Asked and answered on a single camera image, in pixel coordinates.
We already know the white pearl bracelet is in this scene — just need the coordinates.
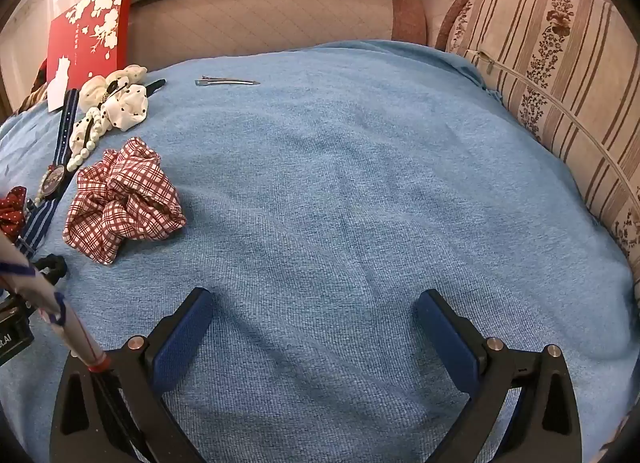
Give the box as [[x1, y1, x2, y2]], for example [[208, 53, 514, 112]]
[[67, 106, 113, 173]]

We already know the cream scrunchie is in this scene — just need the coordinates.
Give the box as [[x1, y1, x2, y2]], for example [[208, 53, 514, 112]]
[[79, 64, 148, 105]]

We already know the striped strap wristwatch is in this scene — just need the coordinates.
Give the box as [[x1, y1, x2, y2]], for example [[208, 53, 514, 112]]
[[20, 88, 82, 256]]

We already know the beige brown sofa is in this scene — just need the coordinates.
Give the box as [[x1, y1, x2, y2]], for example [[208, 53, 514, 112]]
[[122, 0, 640, 69]]

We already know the red floral box lid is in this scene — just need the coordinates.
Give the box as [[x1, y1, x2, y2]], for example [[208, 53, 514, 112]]
[[46, 0, 134, 114]]

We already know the silver hair clip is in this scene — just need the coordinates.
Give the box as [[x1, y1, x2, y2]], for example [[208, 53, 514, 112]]
[[195, 76, 261, 89]]

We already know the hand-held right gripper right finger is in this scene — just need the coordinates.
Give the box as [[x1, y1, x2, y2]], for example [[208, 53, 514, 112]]
[[416, 289, 583, 463]]

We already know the dark patterned cloth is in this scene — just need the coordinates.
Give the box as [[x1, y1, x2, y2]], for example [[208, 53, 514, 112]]
[[12, 58, 51, 116]]

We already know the black hair tie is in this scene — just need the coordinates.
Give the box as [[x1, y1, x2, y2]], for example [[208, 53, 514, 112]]
[[102, 78, 167, 111]]

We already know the white wrapped cable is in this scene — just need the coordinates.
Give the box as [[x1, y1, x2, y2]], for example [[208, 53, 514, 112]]
[[0, 233, 156, 463]]

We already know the blue terry blanket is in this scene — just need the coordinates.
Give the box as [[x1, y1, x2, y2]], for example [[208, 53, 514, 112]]
[[0, 39, 640, 463]]

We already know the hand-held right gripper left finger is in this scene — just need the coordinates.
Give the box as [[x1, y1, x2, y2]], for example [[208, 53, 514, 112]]
[[50, 287, 216, 463]]

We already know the red plaid scrunchie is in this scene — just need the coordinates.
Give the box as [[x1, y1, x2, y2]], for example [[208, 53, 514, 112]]
[[63, 137, 187, 265]]

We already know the red dotted scrunchie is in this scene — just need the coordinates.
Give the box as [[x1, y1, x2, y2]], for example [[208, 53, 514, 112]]
[[0, 186, 28, 239]]

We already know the white polka-dot scrunchie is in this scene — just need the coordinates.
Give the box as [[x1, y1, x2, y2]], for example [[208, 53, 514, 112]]
[[101, 84, 150, 132]]

